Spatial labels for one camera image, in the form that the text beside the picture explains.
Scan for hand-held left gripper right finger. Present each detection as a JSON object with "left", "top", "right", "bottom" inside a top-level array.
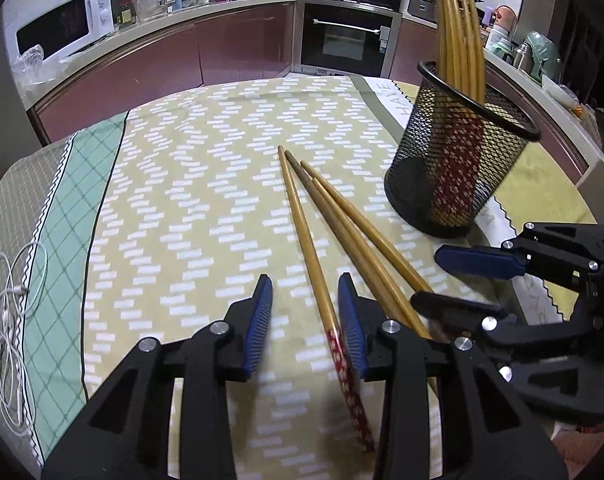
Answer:
[{"left": 337, "top": 272, "right": 568, "bottom": 480}]

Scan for white wired earphones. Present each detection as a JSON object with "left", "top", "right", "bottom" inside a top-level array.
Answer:
[{"left": 0, "top": 241, "right": 50, "bottom": 436}]

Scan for bundle of wooden chopsticks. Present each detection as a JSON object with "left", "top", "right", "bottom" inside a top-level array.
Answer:
[{"left": 432, "top": 0, "right": 488, "bottom": 226}]

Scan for pink lower kitchen cabinets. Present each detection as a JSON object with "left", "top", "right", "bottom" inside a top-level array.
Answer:
[{"left": 27, "top": 0, "right": 590, "bottom": 186}]

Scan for red-handled wooden chopstick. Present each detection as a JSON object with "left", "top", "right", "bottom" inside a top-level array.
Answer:
[
  {"left": 277, "top": 146, "right": 378, "bottom": 455},
  {"left": 300, "top": 161, "right": 455, "bottom": 341},
  {"left": 284, "top": 151, "right": 440, "bottom": 396}
]

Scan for white microwave oven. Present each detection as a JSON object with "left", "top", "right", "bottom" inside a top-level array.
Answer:
[{"left": 16, "top": 0, "right": 114, "bottom": 63}]

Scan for clear plastic container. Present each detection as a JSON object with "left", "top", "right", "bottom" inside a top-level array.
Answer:
[{"left": 132, "top": 0, "right": 163, "bottom": 23}]

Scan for clear plastic bag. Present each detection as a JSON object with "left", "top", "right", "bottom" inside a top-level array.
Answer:
[{"left": 13, "top": 45, "right": 58, "bottom": 86}]

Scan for pink kettle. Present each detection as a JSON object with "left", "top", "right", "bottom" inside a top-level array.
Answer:
[{"left": 494, "top": 5, "right": 518, "bottom": 36}]

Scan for built-in black oven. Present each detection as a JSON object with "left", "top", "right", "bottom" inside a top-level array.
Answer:
[{"left": 299, "top": 2, "right": 403, "bottom": 78}]

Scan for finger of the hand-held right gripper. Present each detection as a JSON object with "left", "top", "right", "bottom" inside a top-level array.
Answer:
[
  {"left": 434, "top": 222, "right": 604, "bottom": 291},
  {"left": 410, "top": 290, "right": 603, "bottom": 358}
]

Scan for black mesh utensil holder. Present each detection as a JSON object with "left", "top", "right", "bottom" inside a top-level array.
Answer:
[{"left": 383, "top": 60, "right": 542, "bottom": 238}]

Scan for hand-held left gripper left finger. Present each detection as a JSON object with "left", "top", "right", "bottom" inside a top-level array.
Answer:
[{"left": 41, "top": 274, "right": 274, "bottom": 480}]

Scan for patterned printed tablecloth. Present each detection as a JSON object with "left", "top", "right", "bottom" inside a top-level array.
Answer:
[{"left": 0, "top": 74, "right": 600, "bottom": 480}]

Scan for green plastic bag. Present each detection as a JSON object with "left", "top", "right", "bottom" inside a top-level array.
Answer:
[{"left": 524, "top": 31, "right": 563, "bottom": 83}]

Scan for grey kitchen countertop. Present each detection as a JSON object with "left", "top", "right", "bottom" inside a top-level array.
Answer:
[{"left": 17, "top": 0, "right": 604, "bottom": 171}]

